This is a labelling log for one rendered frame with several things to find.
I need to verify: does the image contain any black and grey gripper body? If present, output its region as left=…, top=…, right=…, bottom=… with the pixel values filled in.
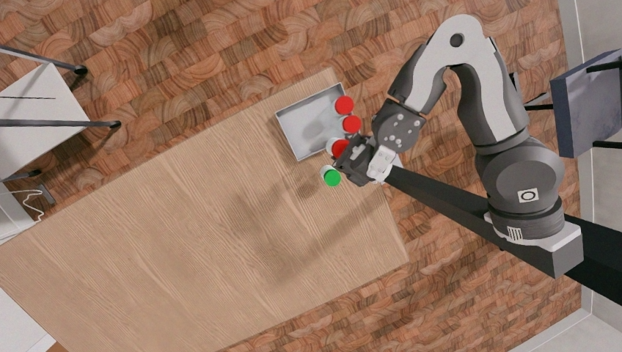
left=336, top=134, right=369, bottom=187

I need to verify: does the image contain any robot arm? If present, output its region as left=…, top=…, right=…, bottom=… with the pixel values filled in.
left=350, top=15, right=581, bottom=252

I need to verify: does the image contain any green-capped bottle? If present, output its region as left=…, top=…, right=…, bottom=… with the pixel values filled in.
left=320, top=165, right=341, bottom=187

